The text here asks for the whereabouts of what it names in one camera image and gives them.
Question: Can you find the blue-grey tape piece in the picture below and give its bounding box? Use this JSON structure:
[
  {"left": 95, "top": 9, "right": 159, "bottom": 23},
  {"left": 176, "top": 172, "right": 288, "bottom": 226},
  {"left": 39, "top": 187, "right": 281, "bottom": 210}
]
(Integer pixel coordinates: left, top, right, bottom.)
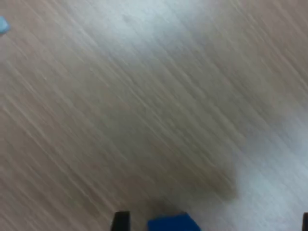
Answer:
[{"left": 0, "top": 16, "right": 11, "bottom": 36}]

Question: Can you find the blue cube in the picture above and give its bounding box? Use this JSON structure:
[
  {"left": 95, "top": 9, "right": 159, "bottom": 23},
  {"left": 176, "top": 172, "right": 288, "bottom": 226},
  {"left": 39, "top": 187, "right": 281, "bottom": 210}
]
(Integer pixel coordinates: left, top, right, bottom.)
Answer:
[{"left": 148, "top": 211, "right": 202, "bottom": 231}]

